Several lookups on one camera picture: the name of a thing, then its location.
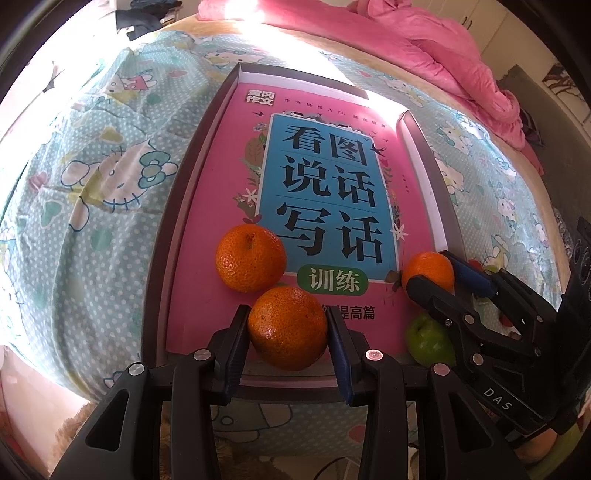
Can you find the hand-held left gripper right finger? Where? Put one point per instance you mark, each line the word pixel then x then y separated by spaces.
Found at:
pixel 339 364

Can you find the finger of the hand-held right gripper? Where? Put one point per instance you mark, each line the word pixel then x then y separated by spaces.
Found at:
pixel 475 279
pixel 438 300

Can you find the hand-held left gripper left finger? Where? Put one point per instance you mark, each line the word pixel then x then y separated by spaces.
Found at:
pixel 235 360

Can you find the orange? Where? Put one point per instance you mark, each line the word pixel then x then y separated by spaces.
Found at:
pixel 250 258
pixel 287 327
pixel 427 270

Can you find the small green apple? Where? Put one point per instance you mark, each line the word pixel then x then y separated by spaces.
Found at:
pixel 427 346

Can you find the dark grey tray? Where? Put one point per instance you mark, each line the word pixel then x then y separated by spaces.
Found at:
pixel 184 230

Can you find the pink book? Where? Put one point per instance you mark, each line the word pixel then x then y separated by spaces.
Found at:
pixel 226 194

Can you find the beige fluffy rug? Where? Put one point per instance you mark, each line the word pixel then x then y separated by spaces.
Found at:
pixel 69 424

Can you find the blue cartoon cat printed blanket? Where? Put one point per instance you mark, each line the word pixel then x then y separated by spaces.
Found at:
pixel 92 230

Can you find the crumpled pink duvet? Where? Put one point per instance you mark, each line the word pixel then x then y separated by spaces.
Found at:
pixel 425 41

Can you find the white wardrobe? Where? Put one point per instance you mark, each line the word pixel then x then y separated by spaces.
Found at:
pixel 498 18

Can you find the pink fleece bedsheet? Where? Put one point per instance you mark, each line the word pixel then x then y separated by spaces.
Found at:
pixel 277 18

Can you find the pile of folded clothes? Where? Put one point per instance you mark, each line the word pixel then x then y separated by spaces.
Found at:
pixel 147 14

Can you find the tree wall painting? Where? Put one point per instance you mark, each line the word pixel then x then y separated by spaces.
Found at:
pixel 561 76

